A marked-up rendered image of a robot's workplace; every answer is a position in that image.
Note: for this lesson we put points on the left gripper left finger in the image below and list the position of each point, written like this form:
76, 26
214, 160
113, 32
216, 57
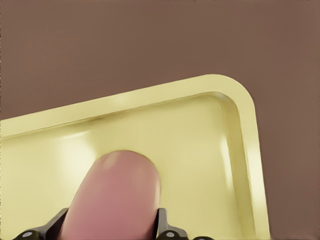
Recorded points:
51, 226

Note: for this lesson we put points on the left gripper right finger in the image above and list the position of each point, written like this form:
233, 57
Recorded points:
167, 227

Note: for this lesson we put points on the pink sausage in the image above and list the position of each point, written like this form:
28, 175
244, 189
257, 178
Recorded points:
117, 195

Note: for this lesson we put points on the pale yellow tray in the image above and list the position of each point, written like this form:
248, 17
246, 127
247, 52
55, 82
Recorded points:
195, 155

